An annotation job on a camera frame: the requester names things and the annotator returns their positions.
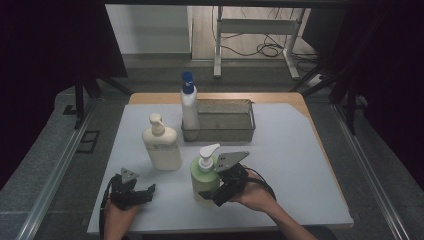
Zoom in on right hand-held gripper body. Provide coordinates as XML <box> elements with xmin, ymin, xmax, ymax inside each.
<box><xmin>212</xmin><ymin>151</ymin><xmax>251</xmax><ymax>208</ymax></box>

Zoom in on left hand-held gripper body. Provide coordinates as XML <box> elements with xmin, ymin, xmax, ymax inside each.
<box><xmin>108</xmin><ymin>167</ymin><xmax>140</xmax><ymax>211</ymax></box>

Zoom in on green pump bottle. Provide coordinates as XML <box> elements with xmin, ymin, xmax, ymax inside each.
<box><xmin>189</xmin><ymin>143</ymin><xmax>223</xmax><ymax>208</ymax></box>

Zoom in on cream pump bottle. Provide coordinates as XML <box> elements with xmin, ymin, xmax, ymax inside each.
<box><xmin>142</xmin><ymin>112</ymin><xmax>183</xmax><ymax>171</ymax></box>

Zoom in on grey mesh basket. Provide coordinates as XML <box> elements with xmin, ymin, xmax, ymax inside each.
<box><xmin>180</xmin><ymin>98</ymin><xmax>257</xmax><ymax>143</ymax></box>

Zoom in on white bottle with blue pump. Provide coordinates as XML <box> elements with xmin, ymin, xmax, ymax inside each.
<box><xmin>180</xmin><ymin>70</ymin><xmax>201</xmax><ymax>140</ymax></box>

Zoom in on person's left hand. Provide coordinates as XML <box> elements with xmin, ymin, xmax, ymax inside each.
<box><xmin>104</xmin><ymin>201</ymin><xmax>140</xmax><ymax>231</ymax></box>

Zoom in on person's right hand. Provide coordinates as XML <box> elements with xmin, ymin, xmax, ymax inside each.
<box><xmin>229</xmin><ymin>166</ymin><xmax>277</xmax><ymax>213</ymax></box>

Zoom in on pale grey table mat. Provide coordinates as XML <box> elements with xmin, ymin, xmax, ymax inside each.
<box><xmin>87</xmin><ymin>102</ymin><xmax>354</xmax><ymax>234</ymax></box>

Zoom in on black metal stand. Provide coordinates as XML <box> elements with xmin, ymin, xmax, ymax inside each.
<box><xmin>289</xmin><ymin>63</ymin><xmax>368</xmax><ymax>136</ymax></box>
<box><xmin>62</xmin><ymin>71</ymin><xmax>134</xmax><ymax>130</ymax></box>

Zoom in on white power strip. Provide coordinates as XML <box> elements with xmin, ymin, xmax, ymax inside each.
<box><xmin>306</xmin><ymin>73</ymin><xmax>325</xmax><ymax>88</ymax></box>

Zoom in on black curtain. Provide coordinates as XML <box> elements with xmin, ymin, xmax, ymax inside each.
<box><xmin>0</xmin><ymin>0</ymin><xmax>128</xmax><ymax>191</ymax></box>
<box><xmin>301</xmin><ymin>0</ymin><xmax>424</xmax><ymax>193</ymax></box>

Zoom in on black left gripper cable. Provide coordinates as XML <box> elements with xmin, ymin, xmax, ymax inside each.
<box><xmin>98</xmin><ymin>174</ymin><xmax>118</xmax><ymax>240</ymax></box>

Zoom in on aluminium rail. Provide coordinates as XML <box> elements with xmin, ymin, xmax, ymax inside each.
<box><xmin>331</xmin><ymin>103</ymin><xmax>412</xmax><ymax>240</ymax></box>
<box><xmin>15</xmin><ymin>99</ymin><xmax>98</xmax><ymax>240</ymax></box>

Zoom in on black floor cables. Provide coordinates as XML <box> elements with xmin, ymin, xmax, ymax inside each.
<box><xmin>213</xmin><ymin>6</ymin><xmax>322</xmax><ymax>73</ymax></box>

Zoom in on white metal desk frame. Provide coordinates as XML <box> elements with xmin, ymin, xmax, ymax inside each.
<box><xmin>213</xmin><ymin>5</ymin><xmax>306</xmax><ymax>81</ymax></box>

